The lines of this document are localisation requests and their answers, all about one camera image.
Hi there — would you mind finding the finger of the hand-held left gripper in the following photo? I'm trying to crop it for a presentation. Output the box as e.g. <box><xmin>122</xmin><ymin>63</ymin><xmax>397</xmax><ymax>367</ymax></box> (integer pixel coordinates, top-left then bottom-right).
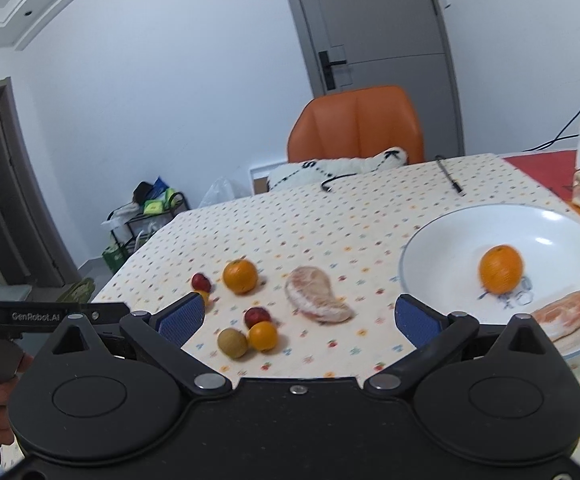
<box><xmin>89</xmin><ymin>301</ymin><xmax>131</xmax><ymax>333</ymax></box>

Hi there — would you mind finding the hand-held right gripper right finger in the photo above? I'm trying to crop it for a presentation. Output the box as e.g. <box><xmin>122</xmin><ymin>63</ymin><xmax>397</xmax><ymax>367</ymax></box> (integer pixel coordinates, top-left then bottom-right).
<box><xmin>364</xmin><ymin>293</ymin><xmax>565</xmax><ymax>401</ymax></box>

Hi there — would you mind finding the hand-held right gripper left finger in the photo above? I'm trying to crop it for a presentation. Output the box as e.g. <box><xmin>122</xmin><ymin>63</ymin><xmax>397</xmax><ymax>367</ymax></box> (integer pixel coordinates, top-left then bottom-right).
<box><xmin>45</xmin><ymin>291</ymin><xmax>233</xmax><ymax>401</ymax></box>

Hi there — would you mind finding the brown kiwi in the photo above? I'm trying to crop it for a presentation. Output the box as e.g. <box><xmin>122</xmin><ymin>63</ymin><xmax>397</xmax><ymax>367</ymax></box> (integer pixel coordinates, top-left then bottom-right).
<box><xmin>217</xmin><ymin>327</ymin><xmax>249</xmax><ymax>359</ymax></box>

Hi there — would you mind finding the large orange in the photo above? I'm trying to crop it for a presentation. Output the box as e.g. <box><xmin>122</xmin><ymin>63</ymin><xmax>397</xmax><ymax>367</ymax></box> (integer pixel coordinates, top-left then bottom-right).
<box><xmin>222</xmin><ymin>258</ymin><xmax>259</xmax><ymax>295</ymax></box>
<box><xmin>478</xmin><ymin>244</ymin><xmax>524</xmax><ymax>295</ymax></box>

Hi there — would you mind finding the white plate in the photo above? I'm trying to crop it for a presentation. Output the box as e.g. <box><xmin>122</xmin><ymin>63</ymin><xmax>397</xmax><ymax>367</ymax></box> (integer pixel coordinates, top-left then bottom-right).
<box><xmin>399</xmin><ymin>204</ymin><xmax>580</xmax><ymax>359</ymax></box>

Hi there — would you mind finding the small orange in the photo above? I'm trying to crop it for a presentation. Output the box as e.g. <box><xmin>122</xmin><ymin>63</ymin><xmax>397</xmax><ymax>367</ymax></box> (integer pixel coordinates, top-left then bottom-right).
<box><xmin>248</xmin><ymin>321</ymin><xmax>279</xmax><ymax>352</ymax></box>

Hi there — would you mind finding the peeled pomelo segment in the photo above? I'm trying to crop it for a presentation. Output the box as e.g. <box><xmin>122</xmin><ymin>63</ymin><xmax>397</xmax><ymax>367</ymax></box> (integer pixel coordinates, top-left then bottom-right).
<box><xmin>530</xmin><ymin>289</ymin><xmax>580</xmax><ymax>343</ymax></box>
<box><xmin>285</xmin><ymin>266</ymin><xmax>355</xmax><ymax>323</ymax></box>

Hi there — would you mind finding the grey cushion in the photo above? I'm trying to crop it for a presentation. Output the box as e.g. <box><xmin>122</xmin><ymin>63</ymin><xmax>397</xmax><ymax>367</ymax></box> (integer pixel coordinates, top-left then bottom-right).
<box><xmin>0</xmin><ymin>284</ymin><xmax>33</xmax><ymax>303</ymax></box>

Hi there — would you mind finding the green cushion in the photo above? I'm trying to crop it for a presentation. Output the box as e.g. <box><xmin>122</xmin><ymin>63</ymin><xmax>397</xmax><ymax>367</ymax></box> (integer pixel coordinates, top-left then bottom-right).
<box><xmin>62</xmin><ymin>277</ymin><xmax>96</xmax><ymax>303</ymax></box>

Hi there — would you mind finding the green bag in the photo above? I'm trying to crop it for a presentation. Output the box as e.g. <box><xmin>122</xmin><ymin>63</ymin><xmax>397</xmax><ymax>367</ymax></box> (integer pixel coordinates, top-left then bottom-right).
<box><xmin>101</xmin><ymin>242</ymin><xmax>128</xmax><ymax>273</ymax></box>

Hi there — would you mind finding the black shelf cart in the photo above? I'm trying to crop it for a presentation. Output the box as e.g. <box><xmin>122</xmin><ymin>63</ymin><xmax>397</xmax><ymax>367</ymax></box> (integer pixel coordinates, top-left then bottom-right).
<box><xmin>107</xmin><ymin>180</ymin><xmax>191</xmax><ymax>261</ymax></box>

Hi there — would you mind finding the floral tablecloth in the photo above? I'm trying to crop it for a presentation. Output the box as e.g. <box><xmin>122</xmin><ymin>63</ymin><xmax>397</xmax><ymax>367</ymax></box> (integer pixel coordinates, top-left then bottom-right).
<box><xmin>90</xmin><ymin>152</ymin><xmax>580</xmax><ymax>480</ymax></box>

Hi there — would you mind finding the translucent plastic bag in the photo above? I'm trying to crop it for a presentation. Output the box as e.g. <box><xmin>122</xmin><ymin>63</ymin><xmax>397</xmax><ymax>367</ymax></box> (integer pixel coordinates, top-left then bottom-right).
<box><xmin>199</xmin><ymin>176</ymin><xmax>243</xmax><ymax>208</ymax></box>

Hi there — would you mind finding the white framed board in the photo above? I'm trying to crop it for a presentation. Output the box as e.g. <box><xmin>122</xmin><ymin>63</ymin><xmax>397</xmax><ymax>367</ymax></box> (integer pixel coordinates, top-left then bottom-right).
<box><xmin>247</xmin><ymin>161</ymin><xmax>291</xmax><ymax>196</ymax></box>

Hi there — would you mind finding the white pillow black pattern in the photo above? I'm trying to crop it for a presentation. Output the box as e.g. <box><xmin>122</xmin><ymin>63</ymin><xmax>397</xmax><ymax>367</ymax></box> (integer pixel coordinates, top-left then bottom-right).
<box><xmin>267</xmin><ymin>147</ymin><xmax>411</xmax><ymax>192</ymax></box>

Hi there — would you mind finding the red cloth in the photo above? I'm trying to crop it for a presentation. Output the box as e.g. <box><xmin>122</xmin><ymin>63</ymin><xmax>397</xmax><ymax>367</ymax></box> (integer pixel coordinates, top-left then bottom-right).
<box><xmin>502</xmin><ymin>149</ymin><xmax>580</xmax><ymax>206</ymax></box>

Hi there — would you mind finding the orange chair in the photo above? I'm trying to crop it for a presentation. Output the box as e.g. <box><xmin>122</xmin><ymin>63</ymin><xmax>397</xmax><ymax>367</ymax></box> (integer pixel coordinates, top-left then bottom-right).
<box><xmin>287</xmin><ymin>85</ymin><xmax>425</xmax><ymax>165</ymax></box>

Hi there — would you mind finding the grey door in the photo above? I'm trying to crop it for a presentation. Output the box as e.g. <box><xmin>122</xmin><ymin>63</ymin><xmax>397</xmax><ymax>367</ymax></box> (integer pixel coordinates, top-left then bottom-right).
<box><xmin>277</xmin><ymin>0</ymin><xmax>465</xmax><ymax>156</ymax></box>

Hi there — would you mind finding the straight black cable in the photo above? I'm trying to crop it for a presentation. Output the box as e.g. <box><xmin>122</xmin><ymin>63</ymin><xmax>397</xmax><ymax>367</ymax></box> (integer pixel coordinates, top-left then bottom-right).
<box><xmin>436</xmin><ymin>156</ymin><xmax>465</xmax><ymax>196</ymax></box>

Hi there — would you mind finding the dark doorway frame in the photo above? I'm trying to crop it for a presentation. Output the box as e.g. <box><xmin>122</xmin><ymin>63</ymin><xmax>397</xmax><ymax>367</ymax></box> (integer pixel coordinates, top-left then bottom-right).
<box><xmin>0</xmin><ymin>77</ymin><xmax>78</xmax><ymax>288</ymax></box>

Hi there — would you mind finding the curled black cable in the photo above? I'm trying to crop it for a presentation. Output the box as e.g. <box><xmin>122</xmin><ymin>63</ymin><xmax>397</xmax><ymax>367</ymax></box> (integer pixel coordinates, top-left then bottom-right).
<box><xmin>320</xmin><ymin>172</ymin><xmax>361</xmax><ymax>193</ymax></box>

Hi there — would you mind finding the black door handle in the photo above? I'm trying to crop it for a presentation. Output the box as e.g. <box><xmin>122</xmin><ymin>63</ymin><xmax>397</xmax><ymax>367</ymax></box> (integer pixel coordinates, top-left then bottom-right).
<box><xmin>318</xmin><ymin>50</ymin><xmax>348</xmax><ymax>92</ymax></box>

